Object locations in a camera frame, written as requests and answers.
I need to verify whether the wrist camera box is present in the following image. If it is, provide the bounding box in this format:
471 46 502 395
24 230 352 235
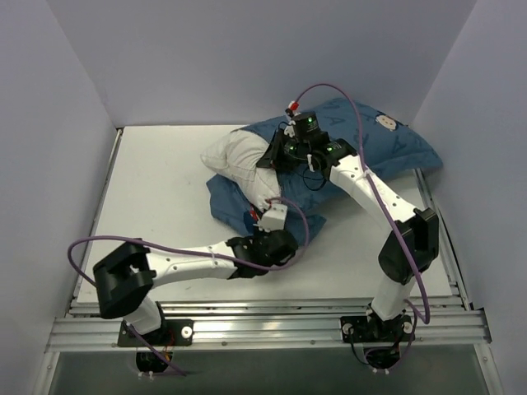
285 100 307 128
255 202 288 232

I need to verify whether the white pillow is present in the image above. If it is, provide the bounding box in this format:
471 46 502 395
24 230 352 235
200 129 282 209

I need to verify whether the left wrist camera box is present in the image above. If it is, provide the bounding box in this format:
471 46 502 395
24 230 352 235
255 202 288 232

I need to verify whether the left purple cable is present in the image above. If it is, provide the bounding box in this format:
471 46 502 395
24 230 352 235
68 196 310 376

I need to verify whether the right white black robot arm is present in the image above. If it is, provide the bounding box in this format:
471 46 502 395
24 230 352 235
257 111 439 340

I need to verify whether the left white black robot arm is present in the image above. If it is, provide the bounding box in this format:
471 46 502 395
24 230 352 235
93 230 298 345

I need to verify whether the blue cartoon print pillowcase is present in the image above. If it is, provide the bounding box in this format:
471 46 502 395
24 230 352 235
207 98 442 244

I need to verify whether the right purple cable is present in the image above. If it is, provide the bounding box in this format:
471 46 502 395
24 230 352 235
294 83 432 365

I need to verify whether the aluminium front rail frame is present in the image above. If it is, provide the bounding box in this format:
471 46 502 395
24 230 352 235
46 297 491 352

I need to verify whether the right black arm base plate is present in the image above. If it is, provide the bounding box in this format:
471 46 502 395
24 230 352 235
339 313 413 344

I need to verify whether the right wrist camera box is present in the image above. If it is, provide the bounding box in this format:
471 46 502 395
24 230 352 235
285 100 307 128

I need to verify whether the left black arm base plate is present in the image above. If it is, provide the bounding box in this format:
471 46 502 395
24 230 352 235
117 318 194 347

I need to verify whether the aluminium right side rail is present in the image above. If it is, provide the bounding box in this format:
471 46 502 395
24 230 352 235
390 169 473 310

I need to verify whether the purple cable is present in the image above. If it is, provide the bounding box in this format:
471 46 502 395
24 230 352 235
68 196 310 376
294 83 432 365

